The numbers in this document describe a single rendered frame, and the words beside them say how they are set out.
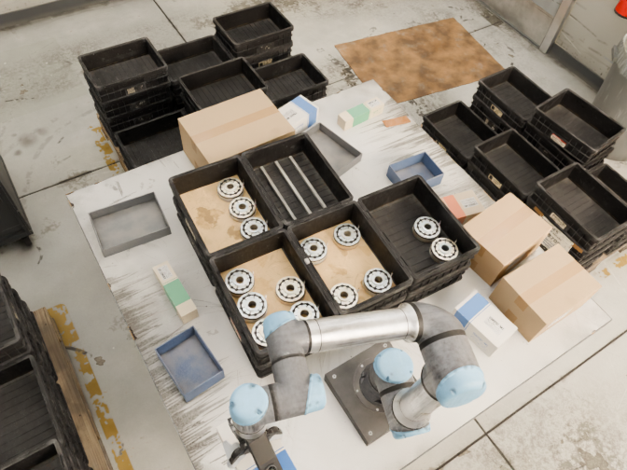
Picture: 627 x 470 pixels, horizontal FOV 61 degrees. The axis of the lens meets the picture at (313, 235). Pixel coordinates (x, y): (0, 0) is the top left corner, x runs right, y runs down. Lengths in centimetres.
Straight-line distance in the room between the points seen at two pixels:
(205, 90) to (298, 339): 217
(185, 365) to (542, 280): 132
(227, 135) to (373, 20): 259
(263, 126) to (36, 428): 147
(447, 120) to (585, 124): 76
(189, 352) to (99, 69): 192
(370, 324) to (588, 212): 193
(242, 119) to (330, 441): 133
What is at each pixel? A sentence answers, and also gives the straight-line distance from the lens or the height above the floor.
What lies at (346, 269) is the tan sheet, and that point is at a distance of 197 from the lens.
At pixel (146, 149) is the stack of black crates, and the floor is 27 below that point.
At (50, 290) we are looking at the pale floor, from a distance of 307.
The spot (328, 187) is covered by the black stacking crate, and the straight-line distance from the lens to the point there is 219.
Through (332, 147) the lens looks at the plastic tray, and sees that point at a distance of 252.
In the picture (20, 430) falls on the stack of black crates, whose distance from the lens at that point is 239.
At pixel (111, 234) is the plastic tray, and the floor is 70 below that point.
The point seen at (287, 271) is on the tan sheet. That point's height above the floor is 83.
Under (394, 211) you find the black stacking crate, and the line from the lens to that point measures 216.
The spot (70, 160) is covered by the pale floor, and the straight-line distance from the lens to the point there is 359.
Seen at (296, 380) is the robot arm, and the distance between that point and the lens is 112.
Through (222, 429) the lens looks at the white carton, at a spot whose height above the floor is 114.
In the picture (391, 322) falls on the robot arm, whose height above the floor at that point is 140.
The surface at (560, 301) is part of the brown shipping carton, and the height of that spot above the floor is 86.
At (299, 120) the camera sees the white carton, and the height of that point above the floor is 79.
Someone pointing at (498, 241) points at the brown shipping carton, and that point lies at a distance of 217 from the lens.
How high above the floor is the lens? 251
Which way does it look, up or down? 55 degrees down
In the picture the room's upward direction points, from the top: 7 degrees clockwise
